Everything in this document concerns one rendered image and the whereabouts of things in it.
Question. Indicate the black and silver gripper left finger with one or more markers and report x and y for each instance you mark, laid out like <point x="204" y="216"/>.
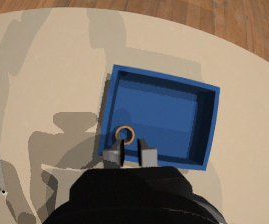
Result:
<point x="114" y="158"/>

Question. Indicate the blue crate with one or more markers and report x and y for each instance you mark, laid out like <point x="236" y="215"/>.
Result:
<point x="175" y="115"/>

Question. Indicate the bronze ring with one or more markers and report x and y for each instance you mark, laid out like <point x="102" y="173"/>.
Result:
<point x="127" y="141"/>

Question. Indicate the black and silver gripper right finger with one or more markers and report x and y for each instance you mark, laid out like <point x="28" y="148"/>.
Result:
<point x="147" y="157"/>

